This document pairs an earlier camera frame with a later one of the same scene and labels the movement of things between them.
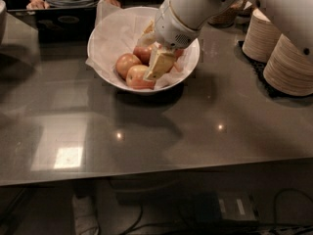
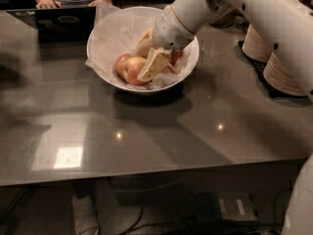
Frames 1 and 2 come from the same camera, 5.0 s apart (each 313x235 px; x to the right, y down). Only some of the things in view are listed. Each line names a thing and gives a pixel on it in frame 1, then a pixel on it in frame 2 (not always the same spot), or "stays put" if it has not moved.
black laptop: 66,25 stays put
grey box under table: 213,207 stays put
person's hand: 36,2 → 44,2
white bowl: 115,55 stays put
